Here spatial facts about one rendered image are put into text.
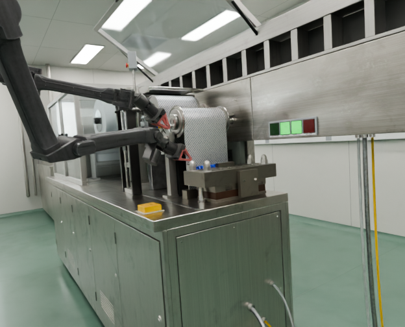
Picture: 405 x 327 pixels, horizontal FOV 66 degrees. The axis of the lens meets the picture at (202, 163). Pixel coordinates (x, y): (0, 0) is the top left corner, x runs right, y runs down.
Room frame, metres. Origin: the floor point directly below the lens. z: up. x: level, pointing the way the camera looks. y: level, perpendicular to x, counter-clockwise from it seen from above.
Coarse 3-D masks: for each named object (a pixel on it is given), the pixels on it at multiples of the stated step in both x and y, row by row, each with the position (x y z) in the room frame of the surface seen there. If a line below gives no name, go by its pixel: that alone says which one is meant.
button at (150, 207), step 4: (140, 204) 1.20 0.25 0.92; (144, 204) 1.20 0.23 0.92; (148, 204) 1.19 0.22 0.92; (152, 204) 1.19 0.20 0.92; (156, 204) 1.18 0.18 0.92; (160, 204) 1.18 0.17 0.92; (140, 208) 1.18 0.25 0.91; (144, 208) 1.14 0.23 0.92; (148, 208) 1.15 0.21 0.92; (152, 208) 1.16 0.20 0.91; (156, 208) 1.17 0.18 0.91; (160, 208) 1.18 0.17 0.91; (144, 212) 1.15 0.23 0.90
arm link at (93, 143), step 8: (136, 128) 1.20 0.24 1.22; (144, 128) 1.21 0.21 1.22; (152, 128) 1.23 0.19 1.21; (80, 136) 0.97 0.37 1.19; (88, 136) 0.97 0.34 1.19; (96, 136) 1.00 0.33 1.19; (104, 136) 1.03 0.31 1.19; (112, 136) 1.06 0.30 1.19; (120, 136) 1.09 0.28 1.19; (128, 136) 1.13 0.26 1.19; (136, 136) 1.17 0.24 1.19; (144, 136) 1.20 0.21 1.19; (152, 136) 1.23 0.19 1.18; (80, 144) 0.91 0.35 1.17; (88, 144) 0.93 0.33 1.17; (96, 144) 1.00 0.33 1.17; (104, 144) 1.03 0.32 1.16; (112, 144) 1.06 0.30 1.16; (120, 144) 1.10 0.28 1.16; (128, 144) 1.13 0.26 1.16; (80, 152) 0.91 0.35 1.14; (88, 152) 0.94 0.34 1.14
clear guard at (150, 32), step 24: (144, 0) 1.68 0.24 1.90; (168, 0) 1.60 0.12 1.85; (192, 0) 1.52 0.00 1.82; (216, 0) 1.46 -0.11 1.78; (120, 24) 1.98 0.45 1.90; (144, 24) 1.87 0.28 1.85; (168, 24) 1.77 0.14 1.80; (192, 24) 1.68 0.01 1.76; (216, 24) 1.60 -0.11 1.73; (240, 24) 1.53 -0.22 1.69; (144, 48) 2.11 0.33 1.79; (168, 48) 1.99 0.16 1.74; (192, 48) 1.87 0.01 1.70
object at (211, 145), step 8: (184, 136) 1.40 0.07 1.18; (192, 136) 1.42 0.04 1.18; (200, 136) 1.45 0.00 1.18; (208, 136) 1.47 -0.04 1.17; (216, 136) 1.50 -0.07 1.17; (224, 136) 1.52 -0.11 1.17; (192, 144) 1.42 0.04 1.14; (200, 144) 1.45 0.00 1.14; (208, 144) 1.47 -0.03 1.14; (216, 144) 1.50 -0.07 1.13; (224, 144) 1.52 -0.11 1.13; (192, 152) 1.42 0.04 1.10; (200, 152) 1.44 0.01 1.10; (208, 152) 1.47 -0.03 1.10; (216, 152) 1.50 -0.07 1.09; (224, 152) 1.52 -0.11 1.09; (200, 160) 1.44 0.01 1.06; (208, 160) 1.47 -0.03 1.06; (216, 160) 1.49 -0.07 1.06; (224, 160) 1.52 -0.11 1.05
